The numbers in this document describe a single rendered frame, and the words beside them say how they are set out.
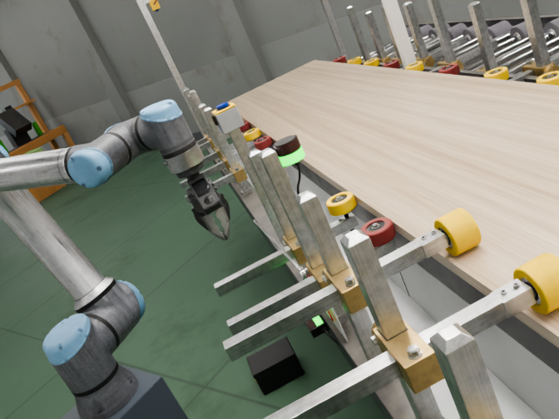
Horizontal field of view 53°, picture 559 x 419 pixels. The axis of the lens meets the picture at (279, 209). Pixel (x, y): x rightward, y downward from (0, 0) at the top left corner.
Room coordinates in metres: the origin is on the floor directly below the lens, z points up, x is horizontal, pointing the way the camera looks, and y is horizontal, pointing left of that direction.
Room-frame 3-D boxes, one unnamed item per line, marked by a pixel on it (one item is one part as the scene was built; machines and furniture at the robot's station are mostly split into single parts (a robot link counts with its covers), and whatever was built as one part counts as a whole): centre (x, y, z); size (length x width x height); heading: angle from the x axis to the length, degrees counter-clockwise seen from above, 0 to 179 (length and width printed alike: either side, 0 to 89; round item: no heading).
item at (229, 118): (1.73, 0.02, 1.18); 0.07 x 0.07 x 0.08; 6
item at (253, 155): (1.47, 0.00, 0.89); 0.04 x 0.04 x 0.48; 6
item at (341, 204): (1.45, -0.16, 0.85); 0.08 x 0.08 x 0.11
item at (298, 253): (1.45, 0.00, 0.83); 0.14 x 0.06 x 0.05; 6
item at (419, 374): (0.70, -0.08, 0.95); 0.14 x 0.06 x 0.05; 6
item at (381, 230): (1.20, -0.19, 0.85); 0.08 x 0.08 x 0.11
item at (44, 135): (9.29, 3.17, 0.86); 1.36 x 1.18 x 1.71; 132
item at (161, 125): (1.38, 0.16, 1.29); 0.10 x 0.09 x 0.12; 59
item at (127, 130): (1.43, 0.26, 1.29); 0.12 x 0.12 x 0.09; 59
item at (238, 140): (1.73, 0.03, 0.93); 0.05 x 0.05 x 0.45; 6
